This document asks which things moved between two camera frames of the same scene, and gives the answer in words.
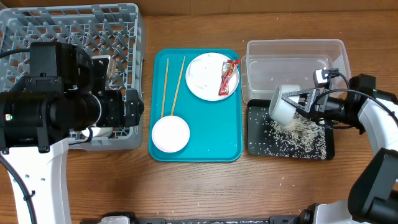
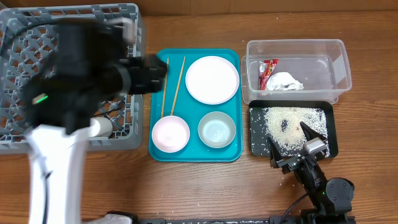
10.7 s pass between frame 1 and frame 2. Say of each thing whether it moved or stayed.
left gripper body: moved
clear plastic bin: stayed
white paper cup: stayed
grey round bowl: moved
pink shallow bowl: stayed
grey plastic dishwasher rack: stayed
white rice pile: stayed
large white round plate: stayed
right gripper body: moved
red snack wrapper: moved
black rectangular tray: stayed
